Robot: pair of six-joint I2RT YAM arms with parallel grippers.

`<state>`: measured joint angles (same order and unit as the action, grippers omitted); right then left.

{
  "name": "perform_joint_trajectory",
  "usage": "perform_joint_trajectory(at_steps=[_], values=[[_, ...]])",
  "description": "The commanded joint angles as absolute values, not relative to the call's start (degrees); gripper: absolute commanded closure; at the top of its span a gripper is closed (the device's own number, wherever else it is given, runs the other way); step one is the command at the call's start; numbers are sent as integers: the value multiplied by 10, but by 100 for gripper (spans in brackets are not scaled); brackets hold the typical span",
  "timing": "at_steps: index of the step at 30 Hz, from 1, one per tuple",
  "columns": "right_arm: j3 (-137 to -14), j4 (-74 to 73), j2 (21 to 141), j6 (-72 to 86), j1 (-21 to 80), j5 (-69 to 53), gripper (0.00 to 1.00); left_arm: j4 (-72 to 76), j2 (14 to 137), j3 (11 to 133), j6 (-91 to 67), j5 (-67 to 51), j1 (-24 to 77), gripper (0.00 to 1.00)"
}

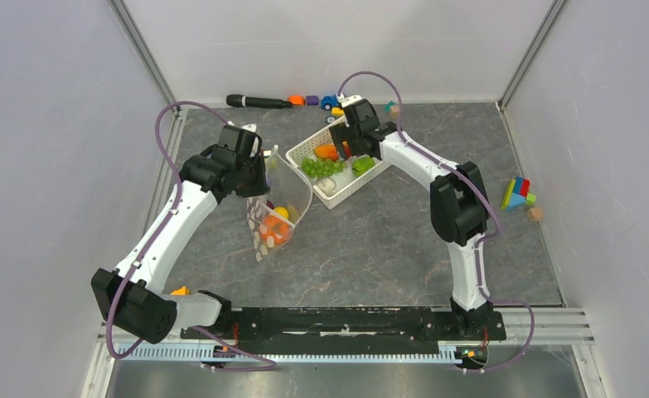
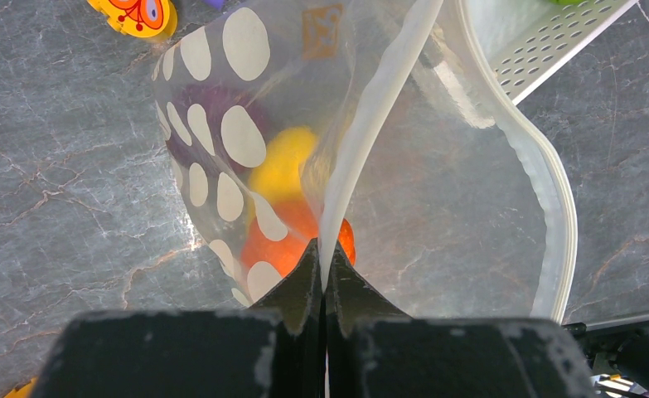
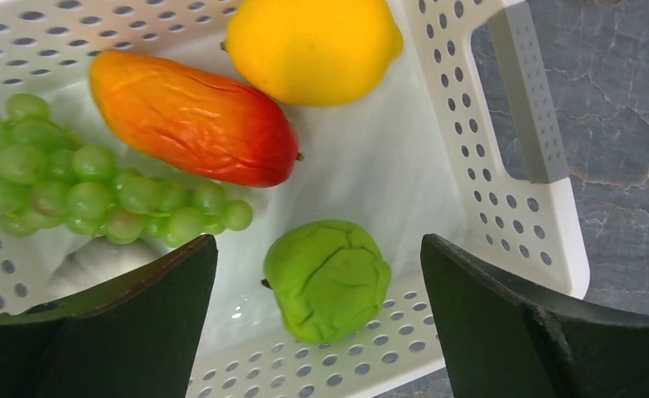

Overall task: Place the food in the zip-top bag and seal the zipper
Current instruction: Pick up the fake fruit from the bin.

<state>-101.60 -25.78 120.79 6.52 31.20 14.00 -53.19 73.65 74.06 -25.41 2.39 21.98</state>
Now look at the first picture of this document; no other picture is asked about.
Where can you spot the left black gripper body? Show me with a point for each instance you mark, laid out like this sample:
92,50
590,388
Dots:
252,180

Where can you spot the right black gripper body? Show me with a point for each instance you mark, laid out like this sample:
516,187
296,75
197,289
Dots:
342,133

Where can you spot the green toy cabbage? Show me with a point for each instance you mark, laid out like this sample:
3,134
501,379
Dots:
362,165

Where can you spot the white perforated plastic basket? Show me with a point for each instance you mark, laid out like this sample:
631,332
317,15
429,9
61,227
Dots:
333,178

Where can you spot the green toy grapes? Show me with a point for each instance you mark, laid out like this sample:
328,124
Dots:
317,168

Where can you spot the clear dotted zip bag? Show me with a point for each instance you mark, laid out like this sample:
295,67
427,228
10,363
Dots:
289,188

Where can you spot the yellow toy mango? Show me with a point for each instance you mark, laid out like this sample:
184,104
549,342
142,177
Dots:
282,212

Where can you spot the orange toy pumpkin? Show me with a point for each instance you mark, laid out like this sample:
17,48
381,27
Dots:
274,231

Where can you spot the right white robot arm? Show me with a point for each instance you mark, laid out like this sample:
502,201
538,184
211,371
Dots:
458,201

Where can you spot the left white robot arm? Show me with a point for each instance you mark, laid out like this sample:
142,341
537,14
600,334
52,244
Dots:
130,296

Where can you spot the teal and wood cubes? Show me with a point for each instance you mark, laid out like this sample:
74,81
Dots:
393,109

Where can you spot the blue toy car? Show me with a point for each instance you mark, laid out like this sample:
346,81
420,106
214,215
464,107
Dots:
328,102

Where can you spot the purple toy block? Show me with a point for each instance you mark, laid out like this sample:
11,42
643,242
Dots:
312,100

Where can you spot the white toy garlic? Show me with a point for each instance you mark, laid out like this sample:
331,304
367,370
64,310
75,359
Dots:
327,186

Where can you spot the black microphone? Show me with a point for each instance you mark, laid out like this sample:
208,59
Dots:
244,101

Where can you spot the orange toy block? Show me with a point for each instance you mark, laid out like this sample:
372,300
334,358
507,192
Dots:
297,100

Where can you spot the orange yellow building block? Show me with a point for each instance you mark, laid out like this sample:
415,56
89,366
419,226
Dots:
182,291

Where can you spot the colourful building block stack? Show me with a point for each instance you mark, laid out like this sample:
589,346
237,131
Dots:
518,194

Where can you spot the wooden cube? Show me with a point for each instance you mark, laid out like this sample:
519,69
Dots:
535,214

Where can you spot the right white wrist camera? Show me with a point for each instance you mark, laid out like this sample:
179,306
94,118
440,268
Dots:
345,101

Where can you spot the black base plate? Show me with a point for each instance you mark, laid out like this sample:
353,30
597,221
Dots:
352,330

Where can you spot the white cable duct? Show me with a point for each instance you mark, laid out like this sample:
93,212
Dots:
215,353

